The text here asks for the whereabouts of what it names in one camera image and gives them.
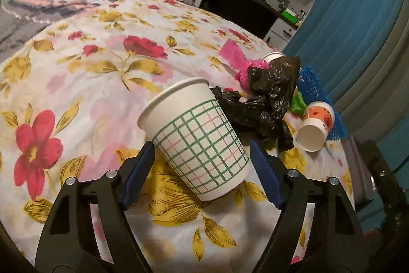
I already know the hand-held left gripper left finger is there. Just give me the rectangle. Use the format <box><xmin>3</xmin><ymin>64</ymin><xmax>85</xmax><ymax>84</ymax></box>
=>
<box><xmin>35</xmin><ymin>140</ymin><xmax>156</xmax><ymax>273</ymax></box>

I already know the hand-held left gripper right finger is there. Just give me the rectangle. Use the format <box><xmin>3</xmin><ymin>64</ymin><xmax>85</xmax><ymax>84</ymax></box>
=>
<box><xmin>250</xmin><ymin>139</ymin><xmax>365</xmax><ymax>273</ymax></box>

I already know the grid pattern paper cup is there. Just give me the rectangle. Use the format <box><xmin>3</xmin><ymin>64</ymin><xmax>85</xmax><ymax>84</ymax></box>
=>
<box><xmin>137</xmin><ymin>77</ymin><xmax>250</xmax><ymax>202</ymax></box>

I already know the apple print paper cup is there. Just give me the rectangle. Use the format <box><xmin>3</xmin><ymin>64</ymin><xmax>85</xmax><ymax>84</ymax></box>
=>
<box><xmin>297</xmin><ymin>101</ymin><xmax>336</xmax><ymax>152</ymax></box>
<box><xmin>260</xmin><ymin>52</ymin><xmax>287</xmax><ymax>69</ymax></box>

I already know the blue foam mesh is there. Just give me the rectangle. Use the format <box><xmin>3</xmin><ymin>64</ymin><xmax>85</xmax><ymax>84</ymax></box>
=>
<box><xmin>296</xmin><ymin>66</ymin><xmax>349</xmax><ymax>141</ymax></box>

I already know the pink plastic bag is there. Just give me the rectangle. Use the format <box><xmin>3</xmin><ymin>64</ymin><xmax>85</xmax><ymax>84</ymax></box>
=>
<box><xmin>220</xmin><ymin>39</ymin><xmax>272</xmax><ymax>91</ymax></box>

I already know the green plastic bag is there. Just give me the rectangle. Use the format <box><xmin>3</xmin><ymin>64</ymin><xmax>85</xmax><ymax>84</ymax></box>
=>
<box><xmin>288</xmin><ymin>91</ymin><xmax>308</xmax><ymax>116</ymax></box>

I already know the black plastic bag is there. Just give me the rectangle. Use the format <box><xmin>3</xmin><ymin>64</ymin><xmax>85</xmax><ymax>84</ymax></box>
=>
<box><xmin>209</xmin><ymin>56</ymin><xmax>301</xmax><ymax>152</ymax></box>

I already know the grey curtain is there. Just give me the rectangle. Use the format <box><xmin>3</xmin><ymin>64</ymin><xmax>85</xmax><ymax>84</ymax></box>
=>
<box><xmin>329</xmin><ymin>68</ymin><xmax>409</xmax><ymax>139</ymax></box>

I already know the floral bedsheet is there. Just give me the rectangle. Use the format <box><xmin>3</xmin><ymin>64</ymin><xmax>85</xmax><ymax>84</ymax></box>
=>
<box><xmin>0</xmin><ymin>0</ymin><xmax>355</xmax><ymax>273</ymax></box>

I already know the white drawer cabinet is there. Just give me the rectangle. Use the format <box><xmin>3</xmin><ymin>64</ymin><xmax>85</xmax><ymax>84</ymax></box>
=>
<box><xmin>264</xmin><ymin>17</ymin><xmax>301</xmax><ymax>46</ymax></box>

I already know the dark top desk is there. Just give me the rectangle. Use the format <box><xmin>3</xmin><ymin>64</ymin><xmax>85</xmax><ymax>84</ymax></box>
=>
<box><xmin>193</xmin><ymin>0</ymin><xmax>302</xmax><ymax>40</ymax></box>

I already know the blue curtain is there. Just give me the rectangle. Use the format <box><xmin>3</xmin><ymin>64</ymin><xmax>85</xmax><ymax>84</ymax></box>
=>
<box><xmin>283</xmin><ymin>0</ymin><xmax>409</xmax><ymax>165</ymax></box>

